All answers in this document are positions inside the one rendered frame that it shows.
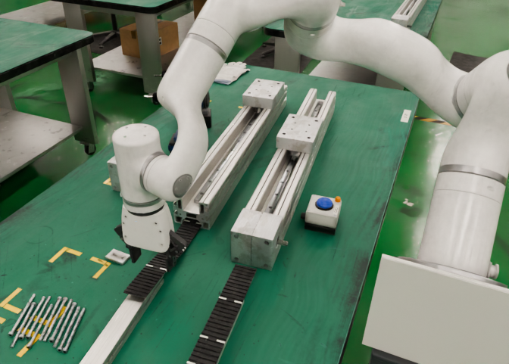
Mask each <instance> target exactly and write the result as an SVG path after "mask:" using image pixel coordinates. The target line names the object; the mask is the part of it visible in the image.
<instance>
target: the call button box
mask: <svg viewBox="0 0 509 364"><path fill-rule="evenodd" d="M318 198H326V197H323V196H319V195H315V194H313V195H312V196H311V199H310V202H309V205H308V208H307V210H306V213H303V212H302V213H301V219H305V224H304V229H307V230H311V231H315V232H321V233H325V234H329V235H335V233H336V228H337V225H338V221H339V215H340V210H341V204H342V201H340V202H339V203H337V202H335V198H329V199H330V200H331V201H332V202H333V205H332V206H331V208H327V209H324V208H321V207H318V206H317V199H318Z"/></svg>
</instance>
